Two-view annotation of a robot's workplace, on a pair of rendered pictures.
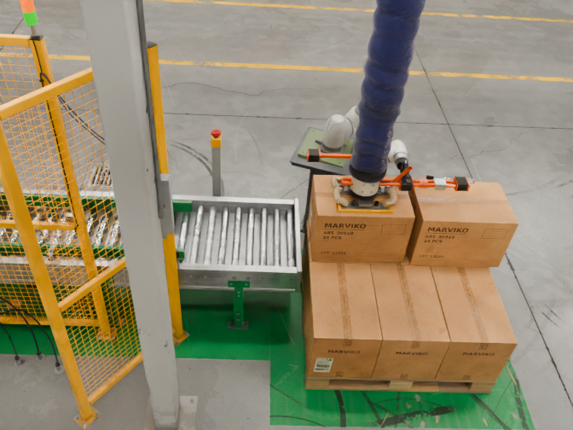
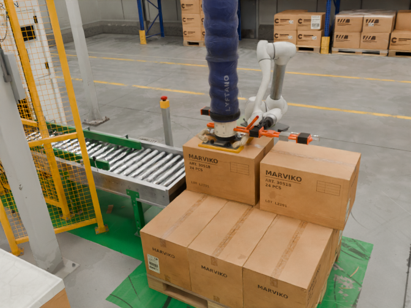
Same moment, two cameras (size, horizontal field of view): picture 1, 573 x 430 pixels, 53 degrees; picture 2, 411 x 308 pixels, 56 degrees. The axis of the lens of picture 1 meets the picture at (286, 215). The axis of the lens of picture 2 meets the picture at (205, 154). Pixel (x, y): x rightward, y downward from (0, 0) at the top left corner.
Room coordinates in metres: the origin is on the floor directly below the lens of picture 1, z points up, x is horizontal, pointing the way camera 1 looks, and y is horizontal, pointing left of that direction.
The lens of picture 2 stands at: (0.48, -1.93, 2.24)
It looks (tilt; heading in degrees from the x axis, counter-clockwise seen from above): 27 degrees down; 36
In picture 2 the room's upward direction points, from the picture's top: 4 degrees counter-clockwise
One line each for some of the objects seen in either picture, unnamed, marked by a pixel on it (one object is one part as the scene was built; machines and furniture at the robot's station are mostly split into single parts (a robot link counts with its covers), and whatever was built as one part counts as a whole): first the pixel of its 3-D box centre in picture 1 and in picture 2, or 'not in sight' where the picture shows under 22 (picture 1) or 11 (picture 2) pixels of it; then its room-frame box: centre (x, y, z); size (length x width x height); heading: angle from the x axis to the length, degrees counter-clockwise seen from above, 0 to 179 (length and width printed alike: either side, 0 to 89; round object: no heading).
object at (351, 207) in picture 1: (364, 205); (220, 144); (2.67, -0.47, 0.97); 0.34 x 0.10 x 0.05; 96
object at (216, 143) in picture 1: (217, 193); (169, 146); (3.21, 0.53, 0.50); 0.07 x 0.07 x 1.00; 4
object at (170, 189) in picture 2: (298, 235); (189, 172); (2.75, -0.09, 0.58); 0.70 x 0.03 x 0.06; 4
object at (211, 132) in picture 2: (363, 189); (225, 134); (2.76, -0.46, 1.01); 0.34 x 0.25 x 0.06; 96
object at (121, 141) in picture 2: (75, 197); (85, 131); (2.90, 1.45, 0.60); 1.60 x 0.10 x 0.09; 94
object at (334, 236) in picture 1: (357, 218); (229, 163); (2.79, -0.47, 0.75); 0.60 x 0.40 x 0.40; 96
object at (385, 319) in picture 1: (396, 296); (246, 236); (2.51, -0.78, 0.34); 1.20 x 1.00 x 0.40; 94
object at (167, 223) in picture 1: (147, 203); (8, 75); (1.79, 0.59, 1.62); 0.20 x 0.05 x 0.30; 94
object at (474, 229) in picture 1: (454, 223); (309, 181); (2.83, -1.11, 0.74); 0.60 x 0.40 x 0.40; 95
